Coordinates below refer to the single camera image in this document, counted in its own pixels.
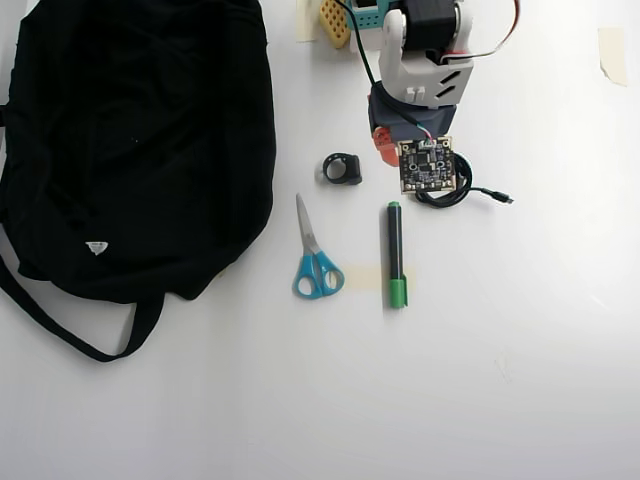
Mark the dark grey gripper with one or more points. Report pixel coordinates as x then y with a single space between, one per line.
384 143

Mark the green capped black marker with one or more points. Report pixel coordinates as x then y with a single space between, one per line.
395 250

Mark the teal robot base part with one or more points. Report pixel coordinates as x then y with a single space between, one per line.
367 19

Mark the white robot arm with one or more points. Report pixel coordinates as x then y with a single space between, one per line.
400 65

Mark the black fabric bag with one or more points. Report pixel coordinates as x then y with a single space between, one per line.
135 150

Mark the yellow perforated plastic part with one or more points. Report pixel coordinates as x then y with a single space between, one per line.
334 22

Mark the beige masking tape strip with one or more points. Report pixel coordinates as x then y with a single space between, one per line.
306 22
365 277
612 55

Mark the bare camera circuit board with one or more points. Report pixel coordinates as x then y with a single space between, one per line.
427 165

